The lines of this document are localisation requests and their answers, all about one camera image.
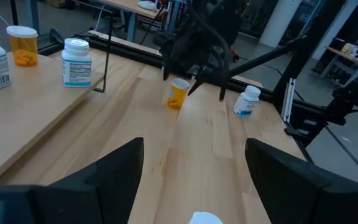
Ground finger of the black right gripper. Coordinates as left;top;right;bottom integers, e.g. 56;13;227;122
162;40;176;82
186;65;213;96

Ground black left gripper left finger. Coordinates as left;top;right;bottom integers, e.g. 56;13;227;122
31;137;145;224

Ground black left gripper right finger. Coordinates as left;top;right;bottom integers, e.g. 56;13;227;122
245;138;358;224

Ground orange pill bottle white cap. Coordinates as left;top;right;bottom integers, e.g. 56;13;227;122
167;77;191;110
188;211;224;224
6;25;39;67

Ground wooden background desk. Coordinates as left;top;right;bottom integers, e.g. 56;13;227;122
96;0;170;43

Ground white round pillar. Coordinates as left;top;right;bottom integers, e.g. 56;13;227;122
259;0;296;48

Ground cluttered background desk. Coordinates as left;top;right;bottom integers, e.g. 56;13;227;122
320;37;358;82

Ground black metal rail frame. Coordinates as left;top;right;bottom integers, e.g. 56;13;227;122
37;27;312;125

